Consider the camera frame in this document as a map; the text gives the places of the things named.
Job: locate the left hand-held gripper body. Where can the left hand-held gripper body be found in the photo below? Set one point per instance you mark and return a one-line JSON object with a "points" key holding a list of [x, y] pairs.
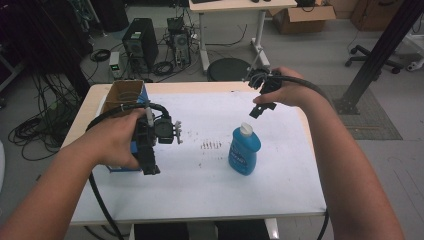
{"points": [[165, 131]]}

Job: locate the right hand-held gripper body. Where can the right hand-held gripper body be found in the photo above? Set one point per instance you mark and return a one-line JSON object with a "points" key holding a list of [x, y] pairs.
{"points": [[266, 83]]}

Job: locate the blue bottle with white cap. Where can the blue bottle with white cap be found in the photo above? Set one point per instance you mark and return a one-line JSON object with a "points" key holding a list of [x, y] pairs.
{"points": [[243, 153]]}

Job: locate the blue cardboard box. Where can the blue cardboard box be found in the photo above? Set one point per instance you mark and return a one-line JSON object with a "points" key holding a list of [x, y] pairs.
{"points": [[123, 95]]}

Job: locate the person's right hand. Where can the person's right hand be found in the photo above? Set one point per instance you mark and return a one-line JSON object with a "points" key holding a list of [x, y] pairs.
{"points": [[296, 95]]}

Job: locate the person's left hand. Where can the person's left hand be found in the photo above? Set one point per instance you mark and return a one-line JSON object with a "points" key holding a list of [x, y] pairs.
{"points": [[113, 140]]}

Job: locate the round black stool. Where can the round black stool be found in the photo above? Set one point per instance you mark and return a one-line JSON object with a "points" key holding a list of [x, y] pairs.
{"points": [[228, 70]]}

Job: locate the open brown cardboard box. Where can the open brown cardboard box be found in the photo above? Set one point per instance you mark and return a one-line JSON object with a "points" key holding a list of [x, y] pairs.
{"points": [[300, 20]]}

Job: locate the white desk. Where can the white desk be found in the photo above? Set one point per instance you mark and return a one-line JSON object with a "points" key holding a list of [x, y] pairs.
{"points": [[240, 5]]}

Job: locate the small white device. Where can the small white device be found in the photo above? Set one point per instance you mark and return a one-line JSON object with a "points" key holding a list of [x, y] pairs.
{"points": [[114, 65]]}

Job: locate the open computer case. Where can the open computer case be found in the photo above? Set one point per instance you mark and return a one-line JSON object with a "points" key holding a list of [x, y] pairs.
{"points": [[181, 45]]}

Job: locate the black computer tower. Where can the black computer tower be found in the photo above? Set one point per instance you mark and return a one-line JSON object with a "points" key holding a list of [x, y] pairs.
{"points": [[141, 43]]}

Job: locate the black office chair base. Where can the black office chair base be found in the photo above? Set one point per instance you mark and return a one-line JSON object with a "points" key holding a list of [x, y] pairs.
{"points": [[370, 56]]}

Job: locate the grey floor mat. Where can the grey floor mat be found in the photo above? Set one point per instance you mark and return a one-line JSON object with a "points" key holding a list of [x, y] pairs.
{"points": [[373, 116]]}

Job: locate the black metal stand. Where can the black metal stand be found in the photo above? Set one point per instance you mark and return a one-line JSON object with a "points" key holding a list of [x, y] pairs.
{"points": [[383, 46]]}

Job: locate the closed brown cardboard box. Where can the closed brown cardboard box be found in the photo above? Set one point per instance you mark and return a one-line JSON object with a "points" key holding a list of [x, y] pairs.
{"points": [[376, 15]]}

